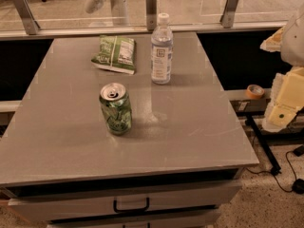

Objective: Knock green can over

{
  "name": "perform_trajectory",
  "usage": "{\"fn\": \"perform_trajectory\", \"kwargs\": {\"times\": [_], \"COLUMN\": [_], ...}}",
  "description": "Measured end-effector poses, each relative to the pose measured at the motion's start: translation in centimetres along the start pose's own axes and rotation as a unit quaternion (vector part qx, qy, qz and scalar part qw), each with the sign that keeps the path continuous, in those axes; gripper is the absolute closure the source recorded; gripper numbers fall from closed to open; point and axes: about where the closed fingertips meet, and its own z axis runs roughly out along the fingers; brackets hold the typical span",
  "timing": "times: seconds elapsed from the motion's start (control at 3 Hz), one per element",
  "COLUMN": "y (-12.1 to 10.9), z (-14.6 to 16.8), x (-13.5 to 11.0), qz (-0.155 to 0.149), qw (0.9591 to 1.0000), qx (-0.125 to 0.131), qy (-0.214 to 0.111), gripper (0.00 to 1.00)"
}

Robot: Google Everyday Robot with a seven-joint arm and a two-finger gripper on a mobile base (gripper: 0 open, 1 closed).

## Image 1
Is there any black metal stand leg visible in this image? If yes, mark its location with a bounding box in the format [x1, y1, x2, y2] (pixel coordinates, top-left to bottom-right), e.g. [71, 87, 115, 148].
[245, 114, 281, 176]

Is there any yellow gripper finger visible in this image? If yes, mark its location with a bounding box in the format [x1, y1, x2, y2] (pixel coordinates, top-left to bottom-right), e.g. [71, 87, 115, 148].
[262, 66, 304, 132]
[260, 28, 284, 52]

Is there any metal railing bracket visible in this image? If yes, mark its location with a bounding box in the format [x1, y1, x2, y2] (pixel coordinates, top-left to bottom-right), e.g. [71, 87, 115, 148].
[220, 0, 239, 29]
[11, 0, 40, 35]
[145, 0, 157, 30]

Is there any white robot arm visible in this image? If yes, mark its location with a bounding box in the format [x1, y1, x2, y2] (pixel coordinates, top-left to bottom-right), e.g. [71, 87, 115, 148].
[260, 5, 304, 132]

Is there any left metal railing bracket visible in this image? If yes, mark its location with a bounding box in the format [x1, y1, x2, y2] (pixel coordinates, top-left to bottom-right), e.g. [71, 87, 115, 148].
[11, 0, 40, 35]

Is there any green soda can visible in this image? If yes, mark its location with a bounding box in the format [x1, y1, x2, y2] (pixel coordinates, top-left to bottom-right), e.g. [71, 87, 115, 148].
[99, 83, 132, 135]

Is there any grey drawer cabinet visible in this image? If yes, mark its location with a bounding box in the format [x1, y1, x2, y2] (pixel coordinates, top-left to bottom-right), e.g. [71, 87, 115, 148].
[0, 32, 258, 228]

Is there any right metal railing bracket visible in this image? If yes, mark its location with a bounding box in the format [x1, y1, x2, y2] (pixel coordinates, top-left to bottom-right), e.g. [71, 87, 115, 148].
[220, 0, 239, 29]

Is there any middle metal railing bracket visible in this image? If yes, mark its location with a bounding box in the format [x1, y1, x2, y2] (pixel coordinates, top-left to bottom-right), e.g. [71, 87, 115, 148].
[145, 0, 157, 30]

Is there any clear plastic water bottle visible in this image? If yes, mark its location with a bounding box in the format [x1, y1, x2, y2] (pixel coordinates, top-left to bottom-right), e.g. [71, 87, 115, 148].
[151, 13, 173, 85]

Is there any black drawer handle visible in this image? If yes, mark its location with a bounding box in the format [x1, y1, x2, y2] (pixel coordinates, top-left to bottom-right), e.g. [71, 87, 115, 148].
[113, 198, 150, 214]

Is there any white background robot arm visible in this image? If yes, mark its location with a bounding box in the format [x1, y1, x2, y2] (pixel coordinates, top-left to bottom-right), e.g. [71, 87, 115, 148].
[85, 0, 130, 26]

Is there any black power cable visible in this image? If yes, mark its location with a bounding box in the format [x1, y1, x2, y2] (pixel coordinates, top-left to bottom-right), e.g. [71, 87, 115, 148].
[246, 145, 304, 195]

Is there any green chip bag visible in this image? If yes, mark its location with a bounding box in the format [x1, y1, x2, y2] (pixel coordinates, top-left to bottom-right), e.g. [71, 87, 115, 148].
[91, 35, 136, 75]

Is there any orange tape roll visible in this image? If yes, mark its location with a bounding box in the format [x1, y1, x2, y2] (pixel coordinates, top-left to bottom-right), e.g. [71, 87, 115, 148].
[246, 85, 265, 100]

